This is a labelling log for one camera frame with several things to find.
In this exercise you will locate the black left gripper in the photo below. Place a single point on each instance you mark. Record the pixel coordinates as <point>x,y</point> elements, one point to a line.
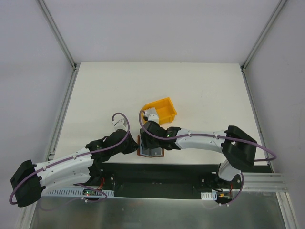
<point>130,145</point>

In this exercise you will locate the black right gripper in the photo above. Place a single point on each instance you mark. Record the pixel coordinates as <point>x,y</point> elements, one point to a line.
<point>147,142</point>

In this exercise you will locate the brown leather card holder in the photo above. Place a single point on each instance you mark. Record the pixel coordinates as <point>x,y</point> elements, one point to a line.
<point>149,153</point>

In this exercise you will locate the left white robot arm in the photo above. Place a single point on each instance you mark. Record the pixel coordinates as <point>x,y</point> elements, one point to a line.
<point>31,181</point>

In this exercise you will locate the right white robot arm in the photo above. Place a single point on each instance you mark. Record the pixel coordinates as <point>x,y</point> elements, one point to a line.
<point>237,146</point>

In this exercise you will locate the stack of credit cards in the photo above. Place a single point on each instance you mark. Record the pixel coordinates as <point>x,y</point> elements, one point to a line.
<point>150,111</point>

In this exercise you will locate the yellow plastic bin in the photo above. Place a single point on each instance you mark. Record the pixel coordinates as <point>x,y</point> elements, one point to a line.
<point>165,110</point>

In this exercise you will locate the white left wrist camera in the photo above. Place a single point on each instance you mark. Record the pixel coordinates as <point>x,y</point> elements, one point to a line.
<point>120,124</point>

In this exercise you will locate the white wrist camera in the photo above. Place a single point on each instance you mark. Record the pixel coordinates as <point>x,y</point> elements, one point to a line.
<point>120,124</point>
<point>151,117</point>

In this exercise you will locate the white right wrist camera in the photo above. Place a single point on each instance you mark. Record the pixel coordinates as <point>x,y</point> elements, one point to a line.
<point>151,117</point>

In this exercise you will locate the left white cable duct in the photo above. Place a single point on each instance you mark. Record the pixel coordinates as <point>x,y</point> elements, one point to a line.
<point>74,192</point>

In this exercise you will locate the white cable duct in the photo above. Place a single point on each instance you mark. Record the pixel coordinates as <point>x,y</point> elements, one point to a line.
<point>209,195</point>
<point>74,192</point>

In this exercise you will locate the right white cable duct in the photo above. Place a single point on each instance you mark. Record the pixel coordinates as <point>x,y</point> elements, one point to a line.
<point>209,195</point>

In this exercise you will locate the left aluminium frame post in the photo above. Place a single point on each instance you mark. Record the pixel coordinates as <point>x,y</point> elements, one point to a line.
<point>56,32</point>

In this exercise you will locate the aluminium frame post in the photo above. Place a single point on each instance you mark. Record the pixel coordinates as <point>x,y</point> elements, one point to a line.
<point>56,32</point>
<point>263,34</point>

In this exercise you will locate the aluminium front rail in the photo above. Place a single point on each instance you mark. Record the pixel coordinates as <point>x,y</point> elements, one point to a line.
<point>257,182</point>

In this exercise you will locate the right aluminium frame post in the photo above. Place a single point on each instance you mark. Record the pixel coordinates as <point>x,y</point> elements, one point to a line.
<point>263,34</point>

